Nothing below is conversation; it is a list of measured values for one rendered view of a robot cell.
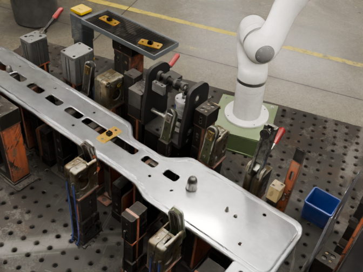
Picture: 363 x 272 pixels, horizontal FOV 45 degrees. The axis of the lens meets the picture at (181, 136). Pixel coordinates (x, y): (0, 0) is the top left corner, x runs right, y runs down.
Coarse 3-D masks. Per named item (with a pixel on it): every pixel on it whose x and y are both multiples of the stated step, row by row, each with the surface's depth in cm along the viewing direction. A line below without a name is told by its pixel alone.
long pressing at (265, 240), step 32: (32, 64) 171; (32, 96) 157; (64, 96) 158; (64, 128) 145; (128, 128) 148; (128, 160) 137; (160, 160) 138; (192, 160) 139; (160, 192) 128; (192, 192) 129; (224, 192) 130; (192, 224) 120; (224, 224) 121; (256, 224) 122; (288, 224) 123; (256, 256) 114
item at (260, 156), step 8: (264, 128) 122; (272, 128) 121; (264, 136) 119; (272, 136) 121; (264, 144) 125; (272, 144) 124; (256, 152) 126; (264, 152) 126; (256, 160) 128; (264, 160) 126; (256, 176) 129
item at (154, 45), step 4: (140, 40) 160; (144, 40) 160; (148, 40) 160; (152, 40) 159; (140, 44) 158; (144, 44) 158; (148, 44) 158; (152, 44) 159; (156, 44) 159; (160, 44) 159; (156, 48) 157
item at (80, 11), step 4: (80, 4) 178; (72, 8) 175; (76, 8) 175; (80, 8) 176; (84, 8) 176; (88, 8) 176; (76, 12) 174; (80, 12) 173; (84, 12) 174; (88, 12) 176
